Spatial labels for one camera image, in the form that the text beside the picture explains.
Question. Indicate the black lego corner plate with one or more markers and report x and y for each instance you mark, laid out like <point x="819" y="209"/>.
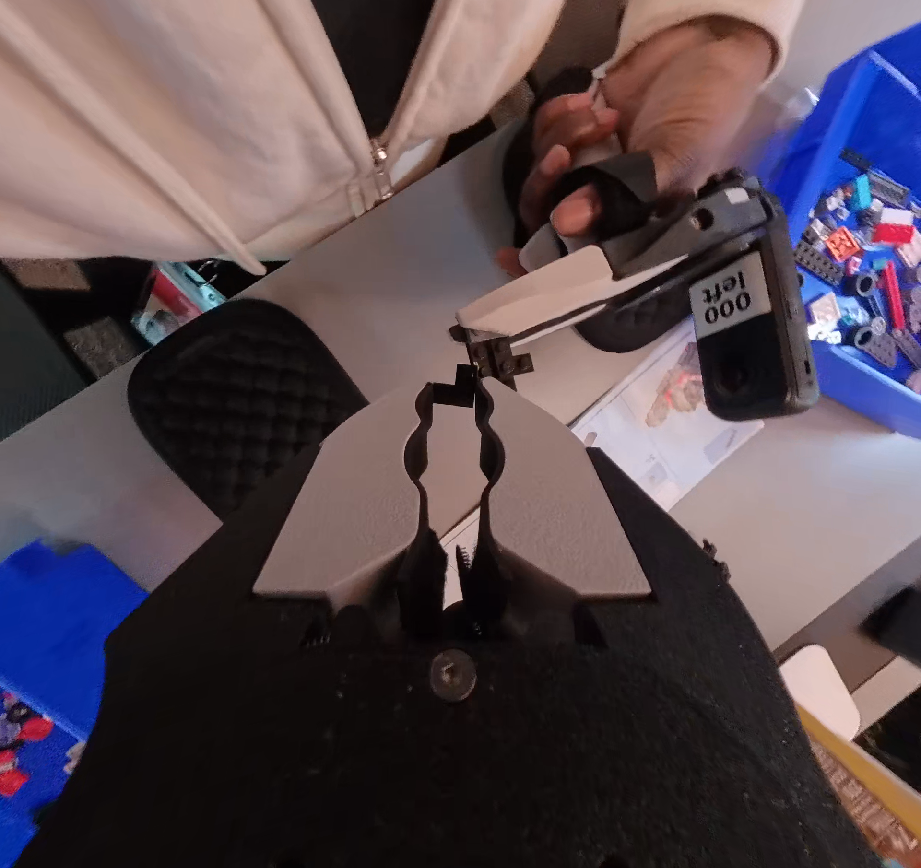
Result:
<point x="457" y="390"/>

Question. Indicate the black padded wrist rest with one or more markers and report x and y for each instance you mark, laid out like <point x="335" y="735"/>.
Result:
<point x="244" y="407"/>

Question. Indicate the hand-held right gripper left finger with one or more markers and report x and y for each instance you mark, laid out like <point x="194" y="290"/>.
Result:
<point x="338" y="515"/>

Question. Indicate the white stand base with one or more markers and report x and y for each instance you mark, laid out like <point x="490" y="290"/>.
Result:
<point x="820" y="692"/>

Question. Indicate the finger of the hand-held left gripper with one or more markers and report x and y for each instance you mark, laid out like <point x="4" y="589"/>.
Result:
<point x="547" y="292"/>
<point x="611" y="300"/>

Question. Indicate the pile of lego bricks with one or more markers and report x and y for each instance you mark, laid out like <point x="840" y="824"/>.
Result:
<point x="870" y="256"/>

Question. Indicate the black cube charger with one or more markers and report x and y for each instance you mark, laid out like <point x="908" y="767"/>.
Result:
<point x="896" y="627"/>

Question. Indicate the blue cloth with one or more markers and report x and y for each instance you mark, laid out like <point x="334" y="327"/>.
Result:
<point x="57" y="630"/>

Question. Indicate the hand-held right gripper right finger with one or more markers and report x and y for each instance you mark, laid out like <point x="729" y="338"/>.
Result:
<point x="568" y="515"/>

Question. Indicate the red object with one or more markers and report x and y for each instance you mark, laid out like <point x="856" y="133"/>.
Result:
<point x="180" y="300"/>

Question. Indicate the person's left hand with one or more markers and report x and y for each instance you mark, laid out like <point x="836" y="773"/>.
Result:
<point x="691" y="91"/>

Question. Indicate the blue plastic bin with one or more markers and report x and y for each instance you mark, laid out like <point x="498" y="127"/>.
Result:
<point x="863" y="134"/>

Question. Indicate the open lego instruction booklet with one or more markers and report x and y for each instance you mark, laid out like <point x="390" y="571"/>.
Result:
<point x="669" y="422"/>

